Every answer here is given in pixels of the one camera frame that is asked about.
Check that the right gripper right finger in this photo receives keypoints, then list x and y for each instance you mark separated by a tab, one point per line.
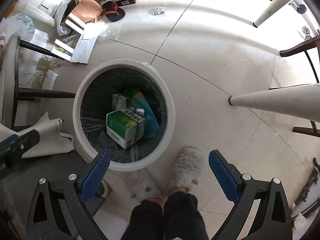
272	220

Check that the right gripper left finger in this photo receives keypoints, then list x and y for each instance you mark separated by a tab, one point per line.
46	219

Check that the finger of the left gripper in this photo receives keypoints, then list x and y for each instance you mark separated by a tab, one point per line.
14	147

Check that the white round trash bin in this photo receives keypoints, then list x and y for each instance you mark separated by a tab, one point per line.
93	102

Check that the grey fluffy slipper left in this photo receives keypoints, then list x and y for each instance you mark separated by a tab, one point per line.
141	185

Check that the grey fluffy slipper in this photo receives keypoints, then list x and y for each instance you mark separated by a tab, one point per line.
141	185
186	170

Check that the black fuzzy trouser leg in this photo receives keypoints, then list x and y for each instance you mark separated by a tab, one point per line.
178	218

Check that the grey fluffy slipper right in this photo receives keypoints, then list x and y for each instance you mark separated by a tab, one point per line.
186	170

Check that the green white carton box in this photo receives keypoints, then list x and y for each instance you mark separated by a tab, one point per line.
125	126

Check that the small white milk carton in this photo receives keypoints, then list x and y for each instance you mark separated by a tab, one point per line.
118	101

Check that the white table leg near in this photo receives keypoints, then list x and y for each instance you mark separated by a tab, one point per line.
302	101

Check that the teal green plastic package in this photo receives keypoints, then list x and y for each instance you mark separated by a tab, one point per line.
136	101

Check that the white cardboard sheet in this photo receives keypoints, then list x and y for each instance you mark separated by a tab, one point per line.
86	42

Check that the brown paper bag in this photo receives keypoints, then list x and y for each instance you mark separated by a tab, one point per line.
87	10

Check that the black red round object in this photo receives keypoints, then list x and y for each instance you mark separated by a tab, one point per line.
113	12

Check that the dark wooden chair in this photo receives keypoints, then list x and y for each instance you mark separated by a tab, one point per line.
304	47

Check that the black metal stool frame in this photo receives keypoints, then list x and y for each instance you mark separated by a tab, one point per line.
30	94

